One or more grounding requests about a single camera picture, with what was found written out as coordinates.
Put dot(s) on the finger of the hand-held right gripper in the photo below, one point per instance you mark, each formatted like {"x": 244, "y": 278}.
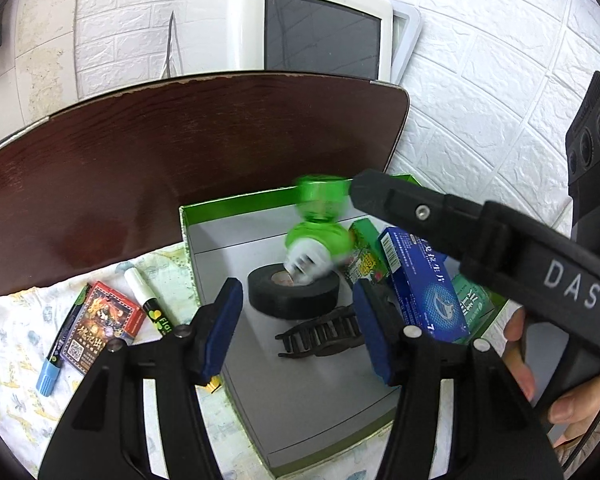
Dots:
{"x": 405, "y": 205}

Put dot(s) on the black tape roll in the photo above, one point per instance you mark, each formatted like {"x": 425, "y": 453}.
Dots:
{"x": 265, "y": 300}

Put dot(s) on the blue carton with white swoosh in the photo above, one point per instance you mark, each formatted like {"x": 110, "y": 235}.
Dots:
{"x": 430, "y": 300}

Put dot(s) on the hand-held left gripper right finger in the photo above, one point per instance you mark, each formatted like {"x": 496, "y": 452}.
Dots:
{"x": 375, "y": 335}

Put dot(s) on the white printed cloth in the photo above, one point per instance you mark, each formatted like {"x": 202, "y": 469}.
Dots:
{"x": 20, "y": 340}

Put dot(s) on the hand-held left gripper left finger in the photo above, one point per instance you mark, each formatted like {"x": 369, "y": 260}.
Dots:
{"x": 225, "y": 330}

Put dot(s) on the red playing card box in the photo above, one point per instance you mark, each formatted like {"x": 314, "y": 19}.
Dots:
{"x": 100, "y": 325}

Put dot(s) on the white framed panel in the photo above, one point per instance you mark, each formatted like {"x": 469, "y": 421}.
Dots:
{"x": 407, "y": 45}

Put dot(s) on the person's right hand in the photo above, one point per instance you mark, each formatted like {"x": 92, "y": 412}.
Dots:
{"x": 575, "y": 405}

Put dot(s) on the green mosquito repellent bottle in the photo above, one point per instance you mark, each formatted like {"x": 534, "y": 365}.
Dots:
{"x": 320, "y": 240}

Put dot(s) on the teal green carton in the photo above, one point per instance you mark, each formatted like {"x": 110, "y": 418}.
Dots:
{"x": 475, "y": 305}

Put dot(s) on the small green carton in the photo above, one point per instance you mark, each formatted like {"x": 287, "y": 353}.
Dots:
{"x": 365, "y": 260}

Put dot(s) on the black marker with blue cap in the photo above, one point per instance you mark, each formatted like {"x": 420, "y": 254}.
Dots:
{"x": 47, "y": 377}

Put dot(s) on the small yellow object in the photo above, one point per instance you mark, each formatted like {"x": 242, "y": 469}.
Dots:
{"x": 214, "y": 386}

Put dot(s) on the green cardboard box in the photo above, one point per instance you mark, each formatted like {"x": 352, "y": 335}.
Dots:
{"x": 280, "y": 385}

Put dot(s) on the white marker with black ends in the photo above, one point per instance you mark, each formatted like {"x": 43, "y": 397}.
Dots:
{"x": 142, "y": 295}

